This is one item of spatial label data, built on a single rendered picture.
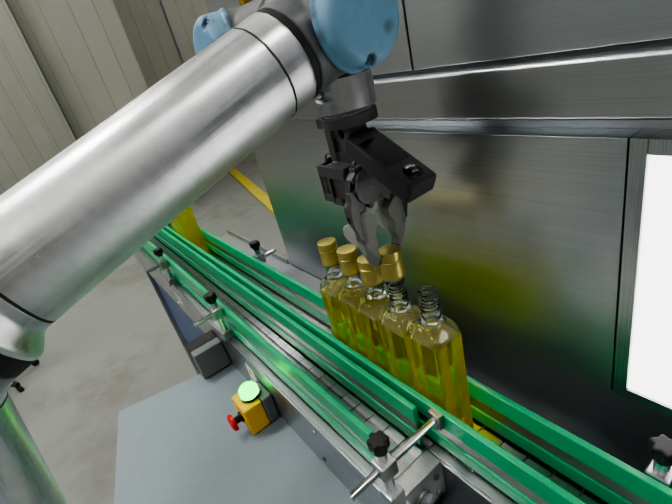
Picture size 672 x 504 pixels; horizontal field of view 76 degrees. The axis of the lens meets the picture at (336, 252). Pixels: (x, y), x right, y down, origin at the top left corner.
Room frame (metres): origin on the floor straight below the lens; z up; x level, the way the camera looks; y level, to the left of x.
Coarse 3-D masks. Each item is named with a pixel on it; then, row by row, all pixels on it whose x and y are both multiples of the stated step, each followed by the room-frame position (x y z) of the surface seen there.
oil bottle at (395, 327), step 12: (384, 312) 0.54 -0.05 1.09; (408, 312) 0.52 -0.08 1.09; (420, 312) 0.52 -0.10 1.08; (384, 324) 0.53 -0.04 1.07; (396, 324) 0.51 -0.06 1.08; (408, 324) 0.51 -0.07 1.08; (384, 336) 0.54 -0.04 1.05; (396, 336) 0.51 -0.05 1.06; (408, 336) 0.50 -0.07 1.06; (396, 348) 0.52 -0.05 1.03; (408, 348) 0.50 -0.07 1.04; (396, 360) 0.52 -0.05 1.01; (408, 360) 0.50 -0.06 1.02; (396, 372) 0.53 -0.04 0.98; (408, 372) 0.50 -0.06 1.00; (408, 384) 0.51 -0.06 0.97
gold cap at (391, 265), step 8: (384, 248) 0.54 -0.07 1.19; (392, 248) 0.54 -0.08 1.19; (400, 248) 0.53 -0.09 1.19; (384, 256) 0.52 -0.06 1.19; (392, 256) 0.52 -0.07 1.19; (400, 256) 0.53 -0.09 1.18; (384, 264) 0.52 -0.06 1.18; (392, 264) 0.52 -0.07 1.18; (400, 264) 0.52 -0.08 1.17; (384, 272) 0.53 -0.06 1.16; (392, 272) 0.52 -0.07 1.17; (400, 272) 0.52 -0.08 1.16; (384, 280) 0.53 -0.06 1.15; (392, 280) 0.52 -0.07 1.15
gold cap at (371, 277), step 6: (360, 258) 0.59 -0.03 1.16; (360, 264) 0.58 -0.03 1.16; (366, 264) 0.57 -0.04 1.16; (360, 270) 0.58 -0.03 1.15; (366, 270) 0.57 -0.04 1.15; (372, 270) 0.57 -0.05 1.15; (378, 270) 0.57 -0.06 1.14; (366, 276) 0.57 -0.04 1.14; (372, 276) 0.57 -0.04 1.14; (378, 276) 0.57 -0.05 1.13; (366, 282) 0.58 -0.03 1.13; (372, 282) 0.57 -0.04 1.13; (378, 282) 0.57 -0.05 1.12
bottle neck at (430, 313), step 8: (424, 288) 0.50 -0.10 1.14; (432, 288) 0.49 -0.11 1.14; (424, 296) 0.48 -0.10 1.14; (432, 296) 0.47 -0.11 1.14; (424, 304) 0.48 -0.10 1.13; (432, 304) 0.47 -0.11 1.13; (440, 304) 0.48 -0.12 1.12; (424, 312) 0.48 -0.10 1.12; (432, 312) 0.47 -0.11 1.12; (440, 312) 0.48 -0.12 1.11; (424, 320) 0.48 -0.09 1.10; (432, 320) 0.48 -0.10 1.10; (440, 320) 0.48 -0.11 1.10
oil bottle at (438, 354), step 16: (448, 320) 0.48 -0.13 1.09; (416, 336) 0.48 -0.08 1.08; (432, 336) 0.46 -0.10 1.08; (448, 336) 0.47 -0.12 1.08; (416, 352) 0.49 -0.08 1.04; (432, 352) 0.46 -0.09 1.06; (448, 352) 0.46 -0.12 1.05; (416, 368) 0.49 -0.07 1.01; (432, 368) 0.46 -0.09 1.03; (448, 368) 0.46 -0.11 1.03; (464, 368) 0.48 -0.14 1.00; (432, 384) 0.47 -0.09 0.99; (448, 384) 0.46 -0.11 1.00; (464, 384) 0.47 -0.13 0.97; (432, 400) 0.47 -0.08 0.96; (448, 400) 0.45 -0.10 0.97; (464, 400) 0.47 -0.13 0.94; (464, 416) 0.47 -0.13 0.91
